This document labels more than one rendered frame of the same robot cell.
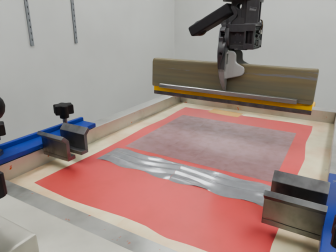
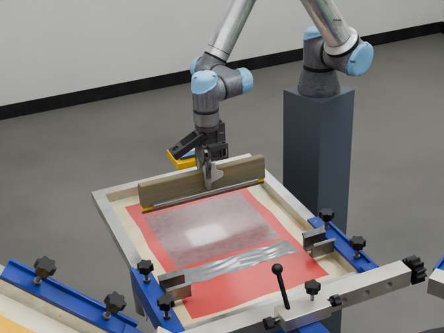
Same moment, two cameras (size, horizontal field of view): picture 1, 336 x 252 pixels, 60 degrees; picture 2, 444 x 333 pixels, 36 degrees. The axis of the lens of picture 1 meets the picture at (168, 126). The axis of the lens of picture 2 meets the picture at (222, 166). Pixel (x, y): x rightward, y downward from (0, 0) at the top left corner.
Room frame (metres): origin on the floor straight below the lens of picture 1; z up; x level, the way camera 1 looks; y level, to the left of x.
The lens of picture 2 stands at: (-0.43, 1.27, 2.16)
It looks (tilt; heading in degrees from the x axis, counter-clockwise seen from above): 29 degrees down; 307
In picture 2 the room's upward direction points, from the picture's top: 3 degrees counter-clockwise
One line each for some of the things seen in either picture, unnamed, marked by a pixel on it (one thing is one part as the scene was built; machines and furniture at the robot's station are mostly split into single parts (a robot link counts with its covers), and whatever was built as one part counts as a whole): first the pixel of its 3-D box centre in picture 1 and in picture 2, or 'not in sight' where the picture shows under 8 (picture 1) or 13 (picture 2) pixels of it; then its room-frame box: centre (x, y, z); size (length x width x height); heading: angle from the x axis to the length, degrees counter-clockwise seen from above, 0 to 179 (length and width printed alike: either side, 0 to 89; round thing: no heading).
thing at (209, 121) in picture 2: not in sight; (205, 116); (0.71, -0.16, 1.31); 0.08 x 0.08 x 0.05
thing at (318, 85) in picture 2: not in sight; (319, 76); (0.66, -0.74, 1.25); 0.15 x 0.15 x 0.10
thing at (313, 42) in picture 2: not in sight; (322, 44); (0.65, -0.74, 1.37); 0.13 x 0.12 x 0.14; 162
